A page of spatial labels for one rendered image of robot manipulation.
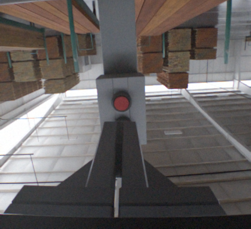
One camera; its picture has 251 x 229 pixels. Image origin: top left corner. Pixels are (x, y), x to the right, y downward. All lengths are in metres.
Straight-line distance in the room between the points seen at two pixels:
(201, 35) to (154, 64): 2.79
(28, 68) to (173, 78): 7.52
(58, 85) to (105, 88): 9.77
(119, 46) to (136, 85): 0.08
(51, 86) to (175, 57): 6.60
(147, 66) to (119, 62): 9.02
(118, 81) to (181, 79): 9.48
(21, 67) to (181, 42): 8.25
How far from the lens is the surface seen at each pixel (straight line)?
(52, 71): 10.05
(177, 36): 9.59
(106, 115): 0.28
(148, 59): 9.28
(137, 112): 0.27
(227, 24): 2.20
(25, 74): 10.61
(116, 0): 0.33
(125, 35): 0.32
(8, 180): 12.77
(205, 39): 10.14
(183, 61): 9.75
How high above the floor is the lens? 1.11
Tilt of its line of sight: 16 degrees up
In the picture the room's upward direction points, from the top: 177 degrees clockwise
